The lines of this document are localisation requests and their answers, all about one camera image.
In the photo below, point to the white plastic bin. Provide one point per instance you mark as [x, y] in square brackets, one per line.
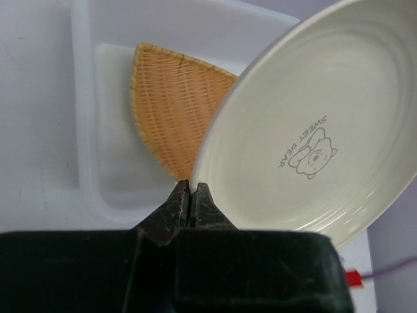
[70, 155]

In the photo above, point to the woven bamboo triangular tray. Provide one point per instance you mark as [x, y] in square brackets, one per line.
[173, 98]

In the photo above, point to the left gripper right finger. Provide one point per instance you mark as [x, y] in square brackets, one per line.
[204, 213]

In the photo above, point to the cream white round plate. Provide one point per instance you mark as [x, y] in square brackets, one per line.
[319, 132]

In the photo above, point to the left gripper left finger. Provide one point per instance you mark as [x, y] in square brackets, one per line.
[162, 225]

